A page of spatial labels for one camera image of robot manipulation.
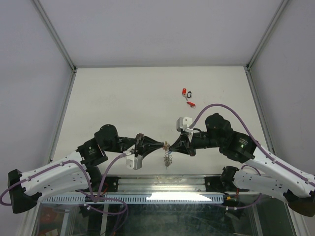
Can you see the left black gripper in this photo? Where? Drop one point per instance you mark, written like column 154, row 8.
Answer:
column 142, row 144

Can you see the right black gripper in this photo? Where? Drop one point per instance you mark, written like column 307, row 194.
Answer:
column 184, row 145

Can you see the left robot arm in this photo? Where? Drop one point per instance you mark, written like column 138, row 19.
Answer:
column 77, row 171

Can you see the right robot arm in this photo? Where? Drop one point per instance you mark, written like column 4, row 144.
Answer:
column 281, row 180

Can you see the red tag key upper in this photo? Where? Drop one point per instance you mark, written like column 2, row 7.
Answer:
column 184, row 93

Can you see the aluminium mounting rail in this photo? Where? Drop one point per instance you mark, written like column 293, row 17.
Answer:
column 127, row 184

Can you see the red tag with ring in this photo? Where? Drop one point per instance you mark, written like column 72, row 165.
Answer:
column 192, row 105

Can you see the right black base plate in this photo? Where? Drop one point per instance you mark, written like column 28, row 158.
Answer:
column 213, row 184

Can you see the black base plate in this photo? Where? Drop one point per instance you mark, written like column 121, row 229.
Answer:
column 110, row 185
column 213, row 184

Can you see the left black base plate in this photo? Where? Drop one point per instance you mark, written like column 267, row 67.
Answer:
column 110, row 185

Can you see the white slotted cable duct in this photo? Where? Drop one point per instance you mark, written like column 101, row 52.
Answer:
column 155, row 198

